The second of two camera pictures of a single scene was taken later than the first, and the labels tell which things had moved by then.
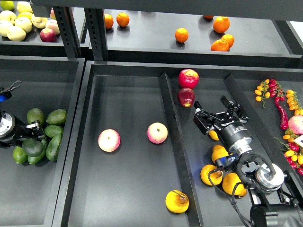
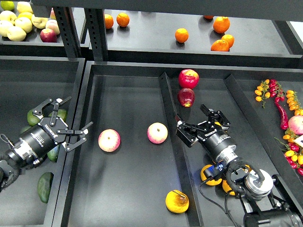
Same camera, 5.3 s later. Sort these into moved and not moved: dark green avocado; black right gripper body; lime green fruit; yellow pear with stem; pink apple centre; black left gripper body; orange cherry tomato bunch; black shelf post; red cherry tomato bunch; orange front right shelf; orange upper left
Moved: black right gripper body; black left gripper body; dark green avocado
Not moved: orange upper left; lime green fruit; orange cherry tomato bunch; red cherry tomato bunch; orange front right shelf; black shelf post; yellow pear with stem; pink apple centre
